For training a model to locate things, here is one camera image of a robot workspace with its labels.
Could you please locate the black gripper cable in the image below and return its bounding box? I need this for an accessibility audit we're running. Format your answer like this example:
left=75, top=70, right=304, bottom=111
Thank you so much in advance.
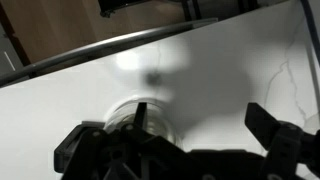
left=299, top=0, right=320, bottom=68

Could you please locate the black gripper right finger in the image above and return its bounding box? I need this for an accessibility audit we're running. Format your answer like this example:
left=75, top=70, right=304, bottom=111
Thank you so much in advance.
left=244, top=102, right=320, bottom=180

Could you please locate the glass carafe black handle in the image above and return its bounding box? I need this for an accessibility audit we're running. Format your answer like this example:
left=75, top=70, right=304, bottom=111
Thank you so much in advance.
left=103, top=96, right=185, bottom=151

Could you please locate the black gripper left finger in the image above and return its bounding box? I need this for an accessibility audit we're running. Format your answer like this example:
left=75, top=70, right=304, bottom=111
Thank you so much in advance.
left=54, top=101, right=188, bottom=180

